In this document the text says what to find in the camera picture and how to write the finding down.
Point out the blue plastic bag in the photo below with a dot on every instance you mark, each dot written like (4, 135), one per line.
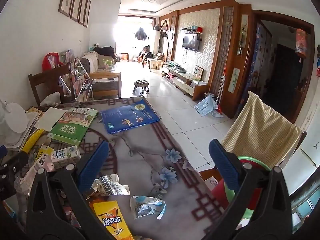
(206, 106)

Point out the pink white wrapper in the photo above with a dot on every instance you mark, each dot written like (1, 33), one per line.
(35, 172)

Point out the yellow iced tea carton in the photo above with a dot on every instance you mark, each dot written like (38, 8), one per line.
(112, 221)

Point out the small yellow carton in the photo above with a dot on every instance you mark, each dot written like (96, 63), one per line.
(43, 153)

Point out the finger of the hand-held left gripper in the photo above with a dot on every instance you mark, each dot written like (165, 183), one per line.
(15, 160)
(7, 186)

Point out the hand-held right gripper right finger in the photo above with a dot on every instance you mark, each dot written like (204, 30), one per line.
(225, 166)

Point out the yellow plastic strip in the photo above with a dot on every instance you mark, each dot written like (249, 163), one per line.
(32, 140)

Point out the red bag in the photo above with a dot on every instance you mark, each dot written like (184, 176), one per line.
(50, 61)

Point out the wall television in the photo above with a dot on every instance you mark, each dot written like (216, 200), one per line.
(191, 42)

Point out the wooden sofa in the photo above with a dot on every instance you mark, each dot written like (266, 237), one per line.
(102, 75)

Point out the green white paper box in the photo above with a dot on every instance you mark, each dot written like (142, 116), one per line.
(71, 127)

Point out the wooden television cabinet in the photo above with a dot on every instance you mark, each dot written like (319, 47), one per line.
(185, 80)

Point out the blue book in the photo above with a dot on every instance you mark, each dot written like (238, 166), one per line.
(130, 116)

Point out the metal book rack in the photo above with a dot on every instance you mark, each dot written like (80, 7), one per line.
(81, 82)

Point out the hanging dark jacket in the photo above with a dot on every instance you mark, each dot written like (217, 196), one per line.
(141, 33)

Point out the white green milk carton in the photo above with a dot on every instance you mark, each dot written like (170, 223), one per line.
(65, 156)

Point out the broom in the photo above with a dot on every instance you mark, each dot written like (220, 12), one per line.
(220, 100)

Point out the chair with yellow checked cloth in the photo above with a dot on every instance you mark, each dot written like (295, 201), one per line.
(260, 130)

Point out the blue white wrapper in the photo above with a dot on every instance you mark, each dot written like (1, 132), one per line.
(147, 206)

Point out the white cabinet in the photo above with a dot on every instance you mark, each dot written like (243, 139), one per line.
(306, 162)

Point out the red bin with green rim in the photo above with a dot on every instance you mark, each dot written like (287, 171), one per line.
(221, 197)

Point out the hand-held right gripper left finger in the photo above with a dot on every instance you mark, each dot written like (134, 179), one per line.
(93, 166)

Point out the dark wooden chair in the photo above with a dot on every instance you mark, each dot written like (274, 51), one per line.
(48, 77)

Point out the black rolling stool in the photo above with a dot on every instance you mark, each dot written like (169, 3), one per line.
(141, 83)

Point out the white paper sheet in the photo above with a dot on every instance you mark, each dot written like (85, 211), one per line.
(51, 118)

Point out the white cardboard box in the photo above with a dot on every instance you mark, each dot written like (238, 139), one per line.
(211, 182)

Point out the small framed picture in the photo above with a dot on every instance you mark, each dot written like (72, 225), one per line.
(198, 73)

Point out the silver foil wrapper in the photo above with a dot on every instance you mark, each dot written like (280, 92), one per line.
(111, 186)

